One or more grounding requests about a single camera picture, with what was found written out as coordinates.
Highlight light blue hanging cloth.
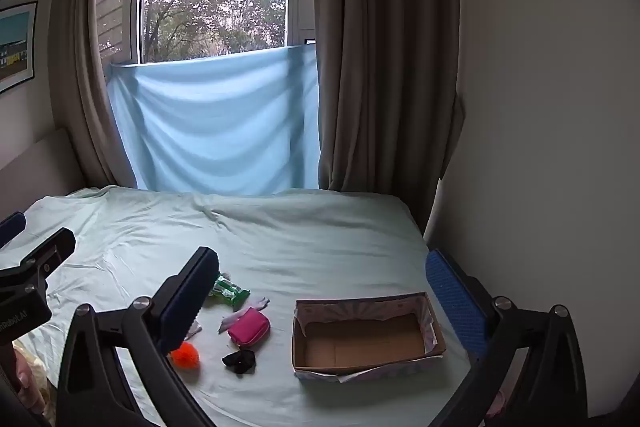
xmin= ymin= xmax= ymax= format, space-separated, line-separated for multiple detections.
xmin=106 ymin=45 xmax=322 ymax=196

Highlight framed wall poster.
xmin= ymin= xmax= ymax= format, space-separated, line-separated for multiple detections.
xmin=0 ymin=1 xmax=39 ymax=95

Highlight bed with pale green sheet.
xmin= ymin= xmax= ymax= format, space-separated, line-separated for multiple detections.
xmin=0 ymin=184 xmax=475 ymax=427

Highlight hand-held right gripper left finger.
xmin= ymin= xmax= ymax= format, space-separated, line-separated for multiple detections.
xmin=55 ymin=247 xmax=221 ymax=427

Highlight paper-covered cardboard box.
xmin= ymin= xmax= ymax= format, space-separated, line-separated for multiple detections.
xmin=291 ymin=291 xmax=447 ymax=383

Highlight green wet wipes packet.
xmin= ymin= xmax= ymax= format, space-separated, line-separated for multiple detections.
xmin=207 ymin=274 xmax=251 ymax=307

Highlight lavender cloth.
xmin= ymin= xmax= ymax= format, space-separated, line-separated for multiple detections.
xmin=217 ymin=307 xmax=250 ymax=334

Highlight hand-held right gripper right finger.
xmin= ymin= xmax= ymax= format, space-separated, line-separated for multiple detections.
xmin=425 ymin=248 xmax=591 ymax=427

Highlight magenta cloth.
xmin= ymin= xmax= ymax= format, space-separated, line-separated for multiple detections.
xmin=227 ymin=307 xmax=272 ymax=348

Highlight orange and pink cloth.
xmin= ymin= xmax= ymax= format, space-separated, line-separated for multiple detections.
xmin=169 ymin=341 xmax=201 ymax=369

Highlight narrow brown curtain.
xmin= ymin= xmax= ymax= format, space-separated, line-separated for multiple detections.
xmin=49 ymin=0 xmax=157 ymax=188

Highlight pale floral cloth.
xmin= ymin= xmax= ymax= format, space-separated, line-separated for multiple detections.
xmin=14 ymin=341 xmax=57 ymax=415

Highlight black scrunchie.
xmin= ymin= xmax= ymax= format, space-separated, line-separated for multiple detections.
xmin=222 ymin=349 xmax=257 ymax=375

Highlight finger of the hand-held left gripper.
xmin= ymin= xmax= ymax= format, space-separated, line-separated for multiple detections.
xmin=0 ymin=227 xmax=77 ymax=294
xmin=0 ymin=211 xmax=27 ymax=249

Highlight wide brown curtain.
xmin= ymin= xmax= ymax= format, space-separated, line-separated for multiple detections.
xmin=312 ymin=0 xmax=467 ymax=234

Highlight person's left hand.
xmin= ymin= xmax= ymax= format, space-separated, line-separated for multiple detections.
xmin=14 ymin=349 xmax=32 ymax=395

